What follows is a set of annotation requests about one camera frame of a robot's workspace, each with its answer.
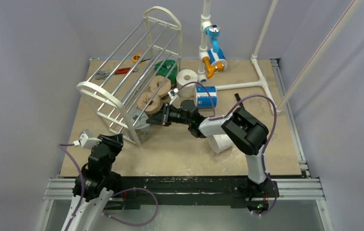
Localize grey paper roll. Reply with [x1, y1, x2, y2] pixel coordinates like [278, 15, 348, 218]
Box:
[129, 108, 151, 142]

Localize brown roll with print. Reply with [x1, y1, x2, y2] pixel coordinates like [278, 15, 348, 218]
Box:
[137, 92, 161, 116]

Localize green paper roll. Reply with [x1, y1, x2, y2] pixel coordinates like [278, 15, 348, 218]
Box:
[154, 60, 178, 85]

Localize white metal shelf rack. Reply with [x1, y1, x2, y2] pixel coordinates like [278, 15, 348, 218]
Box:
[77, 6, 182, 146]

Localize unwrapped white paper roll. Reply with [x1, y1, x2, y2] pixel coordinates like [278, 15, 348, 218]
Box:
[206, 134, 234, 154]

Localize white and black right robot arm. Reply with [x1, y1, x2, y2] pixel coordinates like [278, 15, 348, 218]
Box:
[146, 100, 275, 199]

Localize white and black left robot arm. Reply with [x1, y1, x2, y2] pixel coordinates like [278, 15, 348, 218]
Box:
[62, 132, 124, 231]

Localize blue white packaged roll front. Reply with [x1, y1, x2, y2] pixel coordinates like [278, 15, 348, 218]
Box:
[195, 85, 217, 109]

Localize upright white paper roll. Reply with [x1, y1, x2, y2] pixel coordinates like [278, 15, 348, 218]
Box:
[176, 69, 198, 98]

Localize orange faucet valve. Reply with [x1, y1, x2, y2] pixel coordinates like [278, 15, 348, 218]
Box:
[202, 57, 224, 79]

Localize yellow tape measure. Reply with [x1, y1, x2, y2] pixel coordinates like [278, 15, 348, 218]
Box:
[132, 53, 151, 64]

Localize black screwdriver tool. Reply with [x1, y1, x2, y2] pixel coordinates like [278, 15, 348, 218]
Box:
[234, 93, 243, 107]

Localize blue faucet valve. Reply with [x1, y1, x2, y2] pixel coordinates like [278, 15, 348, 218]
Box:
[205, 24, 221, 52]

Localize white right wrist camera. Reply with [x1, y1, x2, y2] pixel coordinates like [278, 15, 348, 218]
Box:
[168, 88, 179, 105]

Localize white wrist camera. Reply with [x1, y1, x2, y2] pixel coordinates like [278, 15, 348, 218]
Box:
[168, 88, 179, 105]
[72, 129, 102, 150]

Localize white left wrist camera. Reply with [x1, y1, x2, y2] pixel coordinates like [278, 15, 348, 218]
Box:
[72, 129, 102, 150]

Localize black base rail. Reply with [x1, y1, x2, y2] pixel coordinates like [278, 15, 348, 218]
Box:
[104, 176, 279, 212]

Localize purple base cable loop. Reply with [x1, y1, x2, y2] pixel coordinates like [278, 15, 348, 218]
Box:
[102, 187, 159, 227]

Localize red handled pliers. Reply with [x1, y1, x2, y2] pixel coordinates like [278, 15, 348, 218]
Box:
[93, 67, 132, 80]

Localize white pvc pipe frame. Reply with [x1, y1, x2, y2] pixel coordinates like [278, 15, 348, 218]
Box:
[198, 0, 364, 116]

